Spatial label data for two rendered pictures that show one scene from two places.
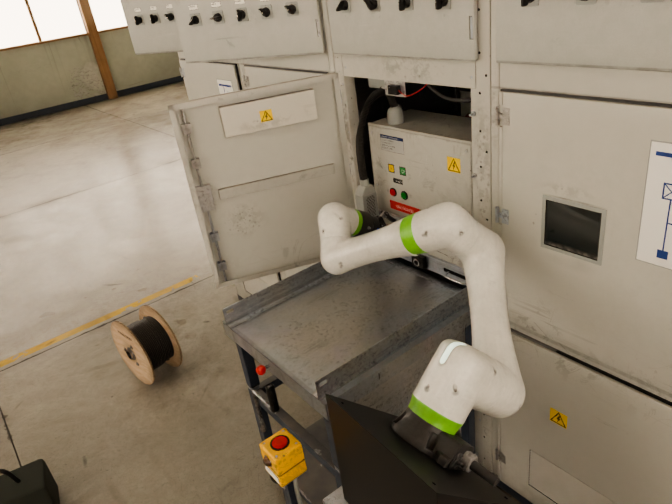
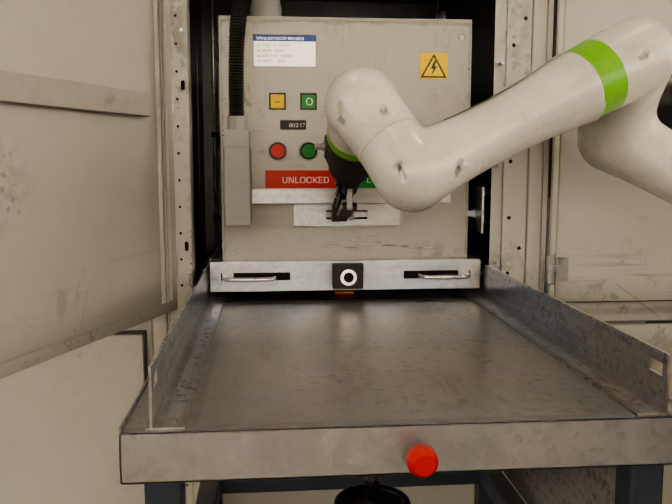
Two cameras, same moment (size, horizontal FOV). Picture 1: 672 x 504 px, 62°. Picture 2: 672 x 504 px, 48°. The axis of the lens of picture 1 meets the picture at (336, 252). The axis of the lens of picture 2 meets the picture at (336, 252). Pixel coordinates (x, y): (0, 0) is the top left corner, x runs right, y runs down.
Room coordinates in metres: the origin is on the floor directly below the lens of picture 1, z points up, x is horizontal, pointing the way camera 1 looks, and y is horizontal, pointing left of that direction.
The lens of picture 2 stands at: (1.15, 0.98, 1.13)
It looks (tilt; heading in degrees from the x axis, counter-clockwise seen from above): 7 degrees down; 300
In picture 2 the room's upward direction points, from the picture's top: straight up
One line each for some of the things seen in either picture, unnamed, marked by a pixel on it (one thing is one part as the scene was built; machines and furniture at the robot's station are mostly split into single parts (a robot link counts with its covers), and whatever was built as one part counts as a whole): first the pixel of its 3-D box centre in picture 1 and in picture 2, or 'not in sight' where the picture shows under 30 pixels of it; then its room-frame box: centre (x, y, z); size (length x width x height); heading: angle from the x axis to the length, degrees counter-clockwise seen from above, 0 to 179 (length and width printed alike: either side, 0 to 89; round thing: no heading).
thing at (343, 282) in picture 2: (418, 261); (348, 276); (1.86, -0.31, 0.90); 0.06 x 0.03 x 0.05; 35
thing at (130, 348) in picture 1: (146, 344); not in sight; (2.61, 1.12, 0.20); 0.40 x 0.22 x 0.40; 44
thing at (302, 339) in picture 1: (348, 319); (373, 362); (1.65, -0.01, 0.82); 0.68 x 0.62 x 0.06; 125
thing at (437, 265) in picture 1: (425, 257); (346, 273); (1.88, -0.34, 0.89); 0.54 x 0.05 x 0.06; 35
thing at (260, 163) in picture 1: (274, 183); (54, 101); (2.08, 0.20, 1.21); 0.63 x 0.07 x 0.74; 103
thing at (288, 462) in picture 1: (283, 456); not in sight; (1.04, 0.21, 0.85); 0.08 x 0.08 x 0.10; 35
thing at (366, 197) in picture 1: (367, 205); (238, 177); (2.00, -0.15, 1.09); 0.08 x 0.05 x 0.17; 125
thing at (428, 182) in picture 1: (418, 197); (347, 146); (1.87, -0.32, 1.15); 0.48 x 0.01 x 0.48; 35
